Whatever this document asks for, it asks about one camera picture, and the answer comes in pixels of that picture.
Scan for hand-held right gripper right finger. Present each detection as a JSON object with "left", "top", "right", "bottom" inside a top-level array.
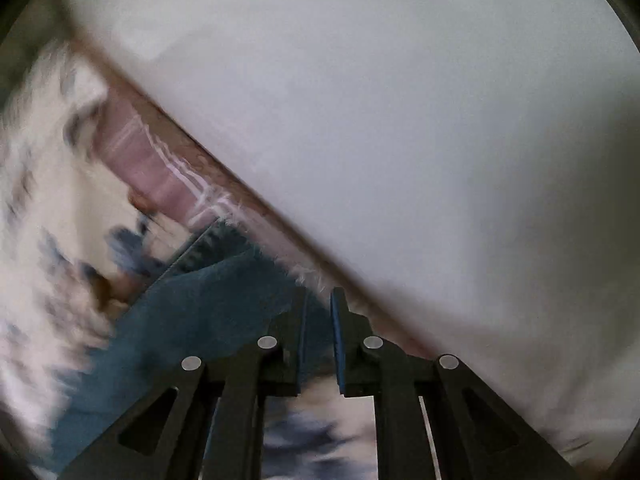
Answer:
[{"left": 330, "top": 287, "right": 581, "bottom": 480}]

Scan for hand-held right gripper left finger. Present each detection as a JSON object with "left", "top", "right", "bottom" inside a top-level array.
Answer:
[{"left": 60, "top": 287, "right": 307, "bottom": 480}]

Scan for blue denim pants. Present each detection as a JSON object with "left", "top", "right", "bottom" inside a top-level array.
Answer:
[{"left": 50, "top": 220, "right": 336, "bottom": 476}]

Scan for brown wooden strip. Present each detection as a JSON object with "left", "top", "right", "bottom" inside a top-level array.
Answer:
[{"left": 62, "top": 20, "right": 441, "bottom": 361}]

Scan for pink striped cloth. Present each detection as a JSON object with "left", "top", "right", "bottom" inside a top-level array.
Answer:
[{"left": 92, "top": 85, "right": 238, "bottom": 233}]

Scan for floral printed blanket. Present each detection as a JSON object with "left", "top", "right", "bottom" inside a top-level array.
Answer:
[{"left": 0, "top": 40, "right": 377, "bottom": 480}]

